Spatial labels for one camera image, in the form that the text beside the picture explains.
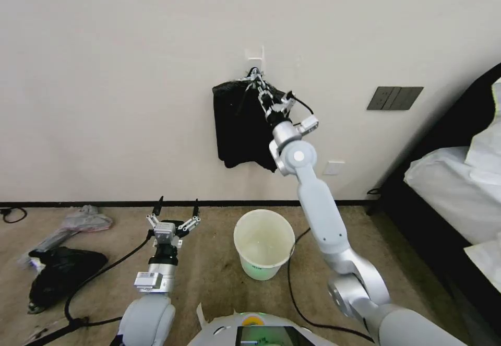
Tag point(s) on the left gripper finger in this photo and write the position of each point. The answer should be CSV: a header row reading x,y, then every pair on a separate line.
x,y
195,210
159,207

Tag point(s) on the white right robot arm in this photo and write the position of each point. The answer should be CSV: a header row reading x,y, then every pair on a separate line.
x,y
325,213

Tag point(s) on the white plastic trash bin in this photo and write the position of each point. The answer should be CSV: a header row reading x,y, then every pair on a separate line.
x,y
262,260

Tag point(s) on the white adhesive wall hook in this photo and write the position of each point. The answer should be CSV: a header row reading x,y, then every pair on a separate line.
x,y
254,56

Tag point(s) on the black crumpled trash bag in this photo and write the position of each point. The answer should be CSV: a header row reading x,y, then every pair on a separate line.
x,y
62,271

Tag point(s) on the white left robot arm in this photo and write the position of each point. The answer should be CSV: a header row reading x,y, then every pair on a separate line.
x,y
150,314

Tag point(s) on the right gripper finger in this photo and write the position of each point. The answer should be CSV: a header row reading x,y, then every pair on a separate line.
x,y
264,97
287,104

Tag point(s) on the grey plastic packet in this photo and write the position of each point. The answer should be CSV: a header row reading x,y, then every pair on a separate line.
x,y
84,220

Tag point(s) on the white bed sheet corner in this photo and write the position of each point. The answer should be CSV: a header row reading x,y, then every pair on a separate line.
x,y
487,267

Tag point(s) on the white robot front shell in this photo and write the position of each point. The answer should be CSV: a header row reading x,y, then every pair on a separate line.
x,y
219,332

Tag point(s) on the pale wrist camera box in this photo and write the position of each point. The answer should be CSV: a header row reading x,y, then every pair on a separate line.
x,y
164,231
278,107

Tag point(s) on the grey wall switch panel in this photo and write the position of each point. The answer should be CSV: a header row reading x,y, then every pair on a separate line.
x,y
394,98

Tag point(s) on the white wall outlet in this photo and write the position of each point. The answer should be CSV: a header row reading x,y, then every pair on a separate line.
x,y
333,168

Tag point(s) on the black bed frame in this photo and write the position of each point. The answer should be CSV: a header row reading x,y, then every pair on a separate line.
x,y
422,220

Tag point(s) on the black trash bag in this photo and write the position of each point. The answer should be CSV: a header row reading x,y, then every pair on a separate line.
x,y
62,271
235,134

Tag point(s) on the black baseboard strip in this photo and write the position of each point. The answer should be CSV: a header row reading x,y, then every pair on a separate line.
x,y
98,204

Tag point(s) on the white duvet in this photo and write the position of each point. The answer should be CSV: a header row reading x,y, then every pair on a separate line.
x,y
450,181

